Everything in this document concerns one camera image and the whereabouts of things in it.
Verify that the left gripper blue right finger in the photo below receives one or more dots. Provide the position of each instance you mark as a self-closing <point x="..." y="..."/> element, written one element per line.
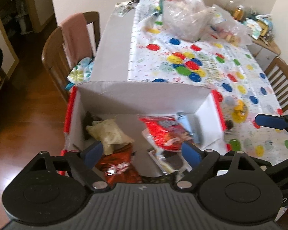
<point x="203" y="164"/>

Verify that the silver foil snack pack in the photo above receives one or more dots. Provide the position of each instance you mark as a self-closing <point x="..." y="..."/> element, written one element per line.
<point x="152" y="154"/>

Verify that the orange Oreo snack bag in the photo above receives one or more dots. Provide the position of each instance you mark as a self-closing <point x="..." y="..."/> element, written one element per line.
<point x="118" y="167"/>

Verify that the small clear plastic bag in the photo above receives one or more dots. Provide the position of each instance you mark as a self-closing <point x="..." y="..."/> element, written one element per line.
<point x="229" y="29"/>

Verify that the blue white snack packet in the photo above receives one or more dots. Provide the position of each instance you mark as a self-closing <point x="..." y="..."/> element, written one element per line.
<point x="191" y="124"/>

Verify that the right wooden chair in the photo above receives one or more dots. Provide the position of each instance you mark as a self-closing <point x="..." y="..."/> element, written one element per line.
<point x="277" y="73"/>

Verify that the glass jar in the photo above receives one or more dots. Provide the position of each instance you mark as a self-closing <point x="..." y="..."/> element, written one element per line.
<point x="232" y="4"/>

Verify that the polka dot party tablecloth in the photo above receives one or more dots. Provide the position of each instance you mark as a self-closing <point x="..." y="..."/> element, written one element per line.
<point x="156" y="55"/>

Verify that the white drawer cabinet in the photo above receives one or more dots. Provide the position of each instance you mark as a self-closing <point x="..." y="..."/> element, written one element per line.
<point x="262" y="53"/>

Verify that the yellow toy box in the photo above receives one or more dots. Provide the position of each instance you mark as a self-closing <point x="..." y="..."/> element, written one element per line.
<point x="264" y="27"/>

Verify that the clear tray dark cookie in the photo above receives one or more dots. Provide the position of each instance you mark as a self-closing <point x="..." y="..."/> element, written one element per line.
<point x="172" y="161"/>

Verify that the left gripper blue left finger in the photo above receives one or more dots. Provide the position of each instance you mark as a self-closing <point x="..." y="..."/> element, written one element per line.
<point x="81" y="164"/>

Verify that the dark brown candy wrapper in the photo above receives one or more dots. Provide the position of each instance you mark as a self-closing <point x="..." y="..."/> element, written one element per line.
<point x="89" y="120"/>

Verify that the red lion snack bag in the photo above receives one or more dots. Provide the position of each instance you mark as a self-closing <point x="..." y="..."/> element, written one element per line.
<point x="167" y="133"/>

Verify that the large clear plastic bag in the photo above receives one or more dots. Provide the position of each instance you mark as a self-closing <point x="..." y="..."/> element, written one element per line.
<point x="186" y="19"/>

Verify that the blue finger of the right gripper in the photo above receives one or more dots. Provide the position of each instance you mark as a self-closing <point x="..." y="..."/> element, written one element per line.
<point x="270" y="121"/>

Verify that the left wooden chair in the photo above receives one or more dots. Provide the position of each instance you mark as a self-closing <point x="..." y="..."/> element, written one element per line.
<point x="54" y="57"/>

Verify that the floral seat cushion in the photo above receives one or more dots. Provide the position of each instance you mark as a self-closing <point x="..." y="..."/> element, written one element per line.
<point x="80" y="73"/>

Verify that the red and white cardboard box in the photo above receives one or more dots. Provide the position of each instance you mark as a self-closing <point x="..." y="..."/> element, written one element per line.
<point x="126" y="101"/>

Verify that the beige snack bag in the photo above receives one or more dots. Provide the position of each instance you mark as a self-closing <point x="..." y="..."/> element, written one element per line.
<point x="110" y="135"/>

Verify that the pink cloth on chair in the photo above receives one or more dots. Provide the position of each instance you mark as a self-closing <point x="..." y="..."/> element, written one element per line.
<point x="76" y="38"/>

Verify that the wooden chair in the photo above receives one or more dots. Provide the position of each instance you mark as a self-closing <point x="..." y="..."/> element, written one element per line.
<point x="277" y="73"/>
<point x="54" y="57"/>

